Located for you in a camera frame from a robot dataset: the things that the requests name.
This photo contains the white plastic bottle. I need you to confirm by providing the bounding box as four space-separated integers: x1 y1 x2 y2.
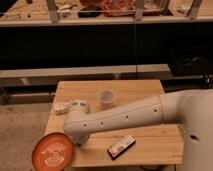
53 100 89 115

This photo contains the clear plastic cup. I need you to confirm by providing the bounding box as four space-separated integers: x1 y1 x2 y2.
97 89 116 110

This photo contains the black rectangular eraser box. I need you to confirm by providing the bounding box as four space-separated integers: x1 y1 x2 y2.
107 135 136 160

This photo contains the cluttered background shelf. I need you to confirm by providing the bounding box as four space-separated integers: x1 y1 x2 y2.
0 0 213 27

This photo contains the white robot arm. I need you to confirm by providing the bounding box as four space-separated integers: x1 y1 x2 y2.
63 89 213 171

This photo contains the metal bench rail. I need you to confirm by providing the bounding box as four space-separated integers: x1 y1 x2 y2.
0 64 170 87

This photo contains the orange ceramic bowl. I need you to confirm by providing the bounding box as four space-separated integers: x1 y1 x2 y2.
32 132 74 171

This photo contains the vertical black cable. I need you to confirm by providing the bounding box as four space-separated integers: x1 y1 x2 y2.
133 15 139 80

